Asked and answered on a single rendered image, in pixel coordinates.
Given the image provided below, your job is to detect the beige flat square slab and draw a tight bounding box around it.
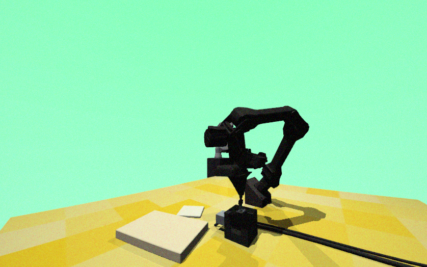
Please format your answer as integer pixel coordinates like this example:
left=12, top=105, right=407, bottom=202
left=115, top=210, right=208, bottom=263

